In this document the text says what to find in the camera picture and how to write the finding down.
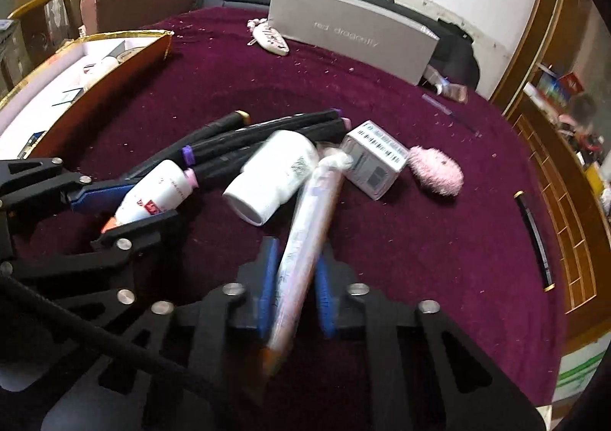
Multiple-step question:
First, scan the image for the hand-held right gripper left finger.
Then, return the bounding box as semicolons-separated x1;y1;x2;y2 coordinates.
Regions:
43;237;281;431

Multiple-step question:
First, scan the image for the black pen gold tip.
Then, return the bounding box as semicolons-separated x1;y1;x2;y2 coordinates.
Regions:
514;191;555;292

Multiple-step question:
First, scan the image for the yellow wooden chair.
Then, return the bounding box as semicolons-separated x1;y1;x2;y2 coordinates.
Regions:
7;0;79;78

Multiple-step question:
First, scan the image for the maroon velvet tablecloth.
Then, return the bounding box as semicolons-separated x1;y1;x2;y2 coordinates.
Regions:
0;6;569;431

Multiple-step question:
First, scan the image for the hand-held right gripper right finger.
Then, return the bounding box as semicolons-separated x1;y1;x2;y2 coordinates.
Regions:
315;244;547;431

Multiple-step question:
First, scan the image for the red box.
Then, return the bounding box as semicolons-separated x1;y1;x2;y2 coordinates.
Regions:
558;72;587;98

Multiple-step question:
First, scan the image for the grey shoe box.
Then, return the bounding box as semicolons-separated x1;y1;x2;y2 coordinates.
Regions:
267;0;440;85

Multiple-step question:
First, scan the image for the black marker orange cap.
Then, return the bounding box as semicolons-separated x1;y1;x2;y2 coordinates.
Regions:
143;110;250;164

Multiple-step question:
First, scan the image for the small white bottle pink cap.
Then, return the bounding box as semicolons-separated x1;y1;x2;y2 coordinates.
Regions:
101;159;199;235

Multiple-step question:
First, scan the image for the wooden door frame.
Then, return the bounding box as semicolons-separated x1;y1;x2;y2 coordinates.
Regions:
489;0;574;117

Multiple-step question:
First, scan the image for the large white bottle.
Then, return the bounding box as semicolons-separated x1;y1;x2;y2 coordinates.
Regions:
222;130;320;226

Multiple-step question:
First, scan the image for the clear purple pen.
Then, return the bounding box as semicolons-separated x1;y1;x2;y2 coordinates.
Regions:
422;94;483;138

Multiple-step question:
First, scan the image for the white charm keychain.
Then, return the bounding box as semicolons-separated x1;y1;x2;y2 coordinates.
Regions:
247;18;291;58

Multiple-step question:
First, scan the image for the black marker purple cap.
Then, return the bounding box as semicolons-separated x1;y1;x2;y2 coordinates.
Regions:
181;120;348;169
184;109;352;159

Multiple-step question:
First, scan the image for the small clear bottle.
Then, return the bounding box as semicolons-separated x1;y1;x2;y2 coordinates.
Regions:
436;81;469;105

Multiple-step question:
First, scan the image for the small white barcode box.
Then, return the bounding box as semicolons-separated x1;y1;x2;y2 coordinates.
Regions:
340;120;410;201

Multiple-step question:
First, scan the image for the pink white tube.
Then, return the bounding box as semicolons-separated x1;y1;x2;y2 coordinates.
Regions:
260;144;354;394

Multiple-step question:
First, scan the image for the gold-edged storage box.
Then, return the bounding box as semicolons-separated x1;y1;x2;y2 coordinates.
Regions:
0;29;175;159

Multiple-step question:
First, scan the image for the wooden cabinet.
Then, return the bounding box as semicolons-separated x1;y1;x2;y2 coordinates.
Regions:
501;111;611;355

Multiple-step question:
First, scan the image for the black cable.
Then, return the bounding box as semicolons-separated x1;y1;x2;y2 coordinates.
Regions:
0;274;239;408

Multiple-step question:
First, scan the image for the blue green box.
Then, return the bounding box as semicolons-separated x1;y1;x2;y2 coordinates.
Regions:
535;70;574;108

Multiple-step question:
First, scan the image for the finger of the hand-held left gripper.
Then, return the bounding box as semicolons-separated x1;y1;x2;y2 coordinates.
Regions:
0;157;139;213
0;210;182;331

